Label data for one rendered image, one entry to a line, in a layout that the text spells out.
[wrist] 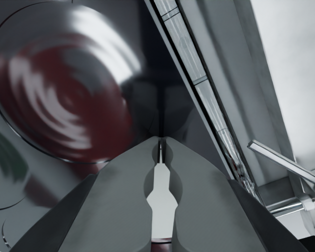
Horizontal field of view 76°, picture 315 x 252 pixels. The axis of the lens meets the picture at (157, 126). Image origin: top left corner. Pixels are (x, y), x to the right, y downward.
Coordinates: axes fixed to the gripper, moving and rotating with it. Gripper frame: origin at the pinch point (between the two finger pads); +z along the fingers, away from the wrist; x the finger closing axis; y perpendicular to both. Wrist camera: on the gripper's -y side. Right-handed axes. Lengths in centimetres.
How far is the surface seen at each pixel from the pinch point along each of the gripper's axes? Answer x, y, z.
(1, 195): -12.8, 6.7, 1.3
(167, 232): 1.1, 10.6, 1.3
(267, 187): 14.0, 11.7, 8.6
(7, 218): -13.2, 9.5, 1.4
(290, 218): 19.6, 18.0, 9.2
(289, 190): 15.7, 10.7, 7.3
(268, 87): 7.9, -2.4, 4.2
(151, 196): -0.5, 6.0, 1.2
